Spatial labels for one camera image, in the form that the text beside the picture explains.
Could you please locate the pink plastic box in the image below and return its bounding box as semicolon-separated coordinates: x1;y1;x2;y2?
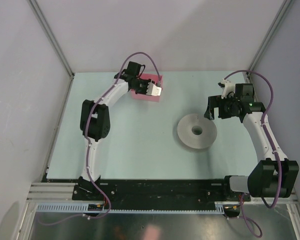
130;73;160;103

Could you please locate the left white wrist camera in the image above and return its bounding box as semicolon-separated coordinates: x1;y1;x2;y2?
146;80;162;97

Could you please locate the aluminium frame rail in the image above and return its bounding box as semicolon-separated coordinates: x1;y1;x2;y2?
26;182;77;203

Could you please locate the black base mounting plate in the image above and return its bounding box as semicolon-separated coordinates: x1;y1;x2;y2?
72;177;239;201

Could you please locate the aluminium corner post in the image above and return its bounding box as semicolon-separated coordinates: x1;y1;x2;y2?
248;0;295;71
26;0;75;78

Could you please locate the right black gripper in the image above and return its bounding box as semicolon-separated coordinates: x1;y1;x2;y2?
204;93;240;120

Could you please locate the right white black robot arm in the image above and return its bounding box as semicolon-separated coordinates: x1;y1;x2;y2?
204;79;299;201

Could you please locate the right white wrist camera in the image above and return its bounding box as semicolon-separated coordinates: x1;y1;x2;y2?
218;78;236;99

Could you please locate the grey slotted cable duct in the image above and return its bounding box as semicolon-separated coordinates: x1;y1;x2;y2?
36;202;225;215

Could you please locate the right aluminium corner post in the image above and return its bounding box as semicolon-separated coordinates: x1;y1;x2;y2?
248;0;295;71

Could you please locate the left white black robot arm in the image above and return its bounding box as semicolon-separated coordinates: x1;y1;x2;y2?
78;61;151;200

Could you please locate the white plastic spool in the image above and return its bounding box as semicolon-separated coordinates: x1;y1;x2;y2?
176;113;218;150

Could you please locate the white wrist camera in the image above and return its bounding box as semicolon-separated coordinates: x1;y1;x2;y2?
146;80;162;97
218;78;236;99

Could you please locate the left aluminium corner post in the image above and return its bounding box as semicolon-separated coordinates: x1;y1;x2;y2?
26;0;75;78

